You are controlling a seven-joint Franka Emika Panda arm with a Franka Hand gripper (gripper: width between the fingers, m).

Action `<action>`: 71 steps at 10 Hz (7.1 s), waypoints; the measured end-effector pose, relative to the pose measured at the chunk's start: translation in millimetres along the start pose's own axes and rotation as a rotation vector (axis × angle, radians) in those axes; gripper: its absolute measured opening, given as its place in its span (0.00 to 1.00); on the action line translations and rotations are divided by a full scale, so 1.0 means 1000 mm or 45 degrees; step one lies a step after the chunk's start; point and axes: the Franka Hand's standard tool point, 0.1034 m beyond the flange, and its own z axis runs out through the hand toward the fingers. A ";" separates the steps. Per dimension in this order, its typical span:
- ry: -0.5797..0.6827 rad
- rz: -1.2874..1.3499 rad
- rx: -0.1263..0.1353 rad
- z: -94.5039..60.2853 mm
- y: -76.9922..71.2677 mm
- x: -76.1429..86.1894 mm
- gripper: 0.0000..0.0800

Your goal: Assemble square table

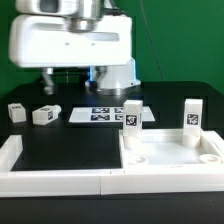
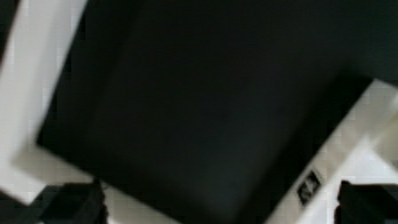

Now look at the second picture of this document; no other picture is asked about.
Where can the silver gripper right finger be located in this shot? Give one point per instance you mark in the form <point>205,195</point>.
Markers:
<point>366,204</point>

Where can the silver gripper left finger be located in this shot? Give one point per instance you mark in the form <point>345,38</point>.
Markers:
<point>70,204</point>

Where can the white square table top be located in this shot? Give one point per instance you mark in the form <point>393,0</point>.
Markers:
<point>358,158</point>

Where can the white U-shaped fence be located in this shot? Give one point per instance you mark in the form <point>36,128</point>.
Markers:
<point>36,50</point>

